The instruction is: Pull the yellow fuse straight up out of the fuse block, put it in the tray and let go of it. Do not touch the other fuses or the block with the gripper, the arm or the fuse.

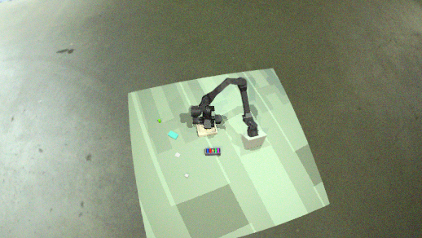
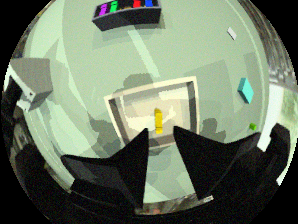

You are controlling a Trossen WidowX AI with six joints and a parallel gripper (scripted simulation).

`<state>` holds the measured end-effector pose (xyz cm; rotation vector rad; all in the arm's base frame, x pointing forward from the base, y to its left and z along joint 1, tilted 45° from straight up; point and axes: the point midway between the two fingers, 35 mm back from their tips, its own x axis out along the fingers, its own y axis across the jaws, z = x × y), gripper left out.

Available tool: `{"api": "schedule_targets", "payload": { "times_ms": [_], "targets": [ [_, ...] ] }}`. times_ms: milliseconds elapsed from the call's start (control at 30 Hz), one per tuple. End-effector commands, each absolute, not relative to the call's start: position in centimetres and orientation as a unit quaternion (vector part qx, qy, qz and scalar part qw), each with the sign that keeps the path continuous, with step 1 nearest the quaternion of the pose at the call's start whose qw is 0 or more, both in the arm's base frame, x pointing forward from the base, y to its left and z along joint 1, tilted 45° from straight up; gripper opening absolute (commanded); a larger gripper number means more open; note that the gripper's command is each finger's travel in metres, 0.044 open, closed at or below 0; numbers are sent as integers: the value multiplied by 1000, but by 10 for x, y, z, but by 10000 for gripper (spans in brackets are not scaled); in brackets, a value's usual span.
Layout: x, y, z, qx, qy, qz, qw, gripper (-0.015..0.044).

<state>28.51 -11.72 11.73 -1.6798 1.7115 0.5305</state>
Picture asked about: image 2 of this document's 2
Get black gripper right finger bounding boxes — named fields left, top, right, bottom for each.
left=173, top=125, right=262, bottom=201

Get red fuse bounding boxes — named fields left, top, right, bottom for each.
left=133, top=0, right=141, bottom=7

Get green fuse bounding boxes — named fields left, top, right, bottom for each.
left=109, top=0, right=120, bottom=14

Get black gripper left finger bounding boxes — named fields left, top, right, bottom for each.
left=60, top=128, right=149, bottom=210

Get teal flat block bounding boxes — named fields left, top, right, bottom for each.
left=237, top=77, right=254, bottom=104

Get yellow fuse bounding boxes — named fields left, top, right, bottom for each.
left=154, top=108, right=162, bottom=133

